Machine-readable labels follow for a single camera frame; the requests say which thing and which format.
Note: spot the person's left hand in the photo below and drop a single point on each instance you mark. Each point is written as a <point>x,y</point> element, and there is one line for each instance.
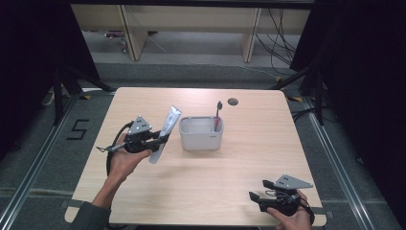
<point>126,163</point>

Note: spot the grey plastic holder box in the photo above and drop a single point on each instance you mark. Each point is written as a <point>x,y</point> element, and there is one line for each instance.
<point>201,135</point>

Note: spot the black metal stand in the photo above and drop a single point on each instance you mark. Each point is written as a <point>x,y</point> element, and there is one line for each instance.
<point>62,92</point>
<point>314,92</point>

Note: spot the light wooden shelf unit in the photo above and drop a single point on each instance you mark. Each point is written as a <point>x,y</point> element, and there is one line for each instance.
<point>191,22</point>

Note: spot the round grey table grommet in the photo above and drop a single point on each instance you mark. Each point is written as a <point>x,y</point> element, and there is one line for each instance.
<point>232,101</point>

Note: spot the black tape floor marking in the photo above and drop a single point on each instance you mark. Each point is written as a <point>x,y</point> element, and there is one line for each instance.
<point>78,129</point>

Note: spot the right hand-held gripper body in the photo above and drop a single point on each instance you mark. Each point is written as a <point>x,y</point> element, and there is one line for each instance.
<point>285,196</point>

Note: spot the pink and black toothbrush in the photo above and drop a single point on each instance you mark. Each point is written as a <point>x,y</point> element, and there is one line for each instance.
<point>218,116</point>

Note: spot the black curtain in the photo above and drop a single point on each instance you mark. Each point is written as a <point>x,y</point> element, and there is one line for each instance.
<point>38,64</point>
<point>364,96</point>

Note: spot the white toothpaste tube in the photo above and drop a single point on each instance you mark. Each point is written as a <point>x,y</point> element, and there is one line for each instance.
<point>169,126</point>

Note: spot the metal floor rail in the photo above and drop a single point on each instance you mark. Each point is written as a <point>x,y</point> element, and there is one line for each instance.
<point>338,166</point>
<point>32,166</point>

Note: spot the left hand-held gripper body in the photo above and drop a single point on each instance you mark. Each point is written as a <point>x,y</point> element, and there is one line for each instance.
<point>138,137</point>

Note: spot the person's right hand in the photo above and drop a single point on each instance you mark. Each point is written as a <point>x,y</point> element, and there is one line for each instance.
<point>292,220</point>

